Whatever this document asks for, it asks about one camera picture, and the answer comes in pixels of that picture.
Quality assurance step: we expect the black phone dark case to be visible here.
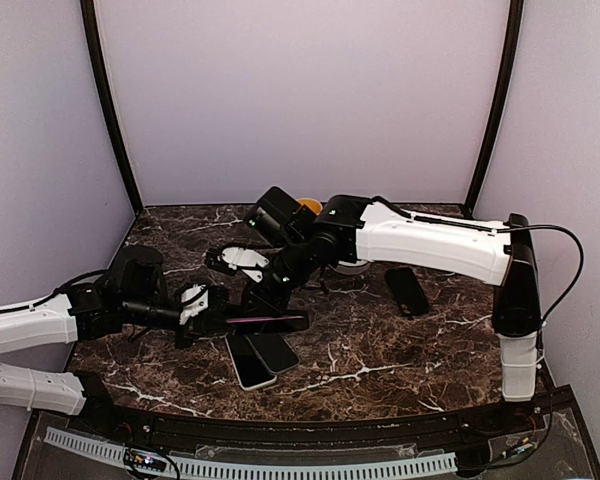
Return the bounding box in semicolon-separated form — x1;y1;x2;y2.
226;312;310;335

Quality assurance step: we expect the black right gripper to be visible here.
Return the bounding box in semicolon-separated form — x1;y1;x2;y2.
237;236;316;320

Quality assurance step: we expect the white scalloped ceramic dish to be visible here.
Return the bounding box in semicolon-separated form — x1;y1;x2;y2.
331;260;370;276

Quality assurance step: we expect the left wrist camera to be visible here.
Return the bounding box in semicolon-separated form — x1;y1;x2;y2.
177;284;209;326

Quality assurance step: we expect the black phone grey case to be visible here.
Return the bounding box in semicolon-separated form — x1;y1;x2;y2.
246;334;300;374

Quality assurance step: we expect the black phone white case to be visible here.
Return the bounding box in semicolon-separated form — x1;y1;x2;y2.
225;334;277;391

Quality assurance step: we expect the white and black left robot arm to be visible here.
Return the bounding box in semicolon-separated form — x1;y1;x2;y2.
0;246;229;436

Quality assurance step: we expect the white spotted mug orange inside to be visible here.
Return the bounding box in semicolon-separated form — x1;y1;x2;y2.
297;198;323;215

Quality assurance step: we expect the black right frame post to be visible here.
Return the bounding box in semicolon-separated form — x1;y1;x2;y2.
462;0;525;218

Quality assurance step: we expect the white slotted cable duct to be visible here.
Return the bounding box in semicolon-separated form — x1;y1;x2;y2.
44;427;458;479

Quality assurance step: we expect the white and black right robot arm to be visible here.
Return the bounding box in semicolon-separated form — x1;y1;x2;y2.
241;186;548;434

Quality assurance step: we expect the black frame post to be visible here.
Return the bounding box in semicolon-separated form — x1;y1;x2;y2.
79;0;144;216
462;0;525;218

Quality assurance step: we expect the black left frame post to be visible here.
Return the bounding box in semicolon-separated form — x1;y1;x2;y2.
79;0;144;216

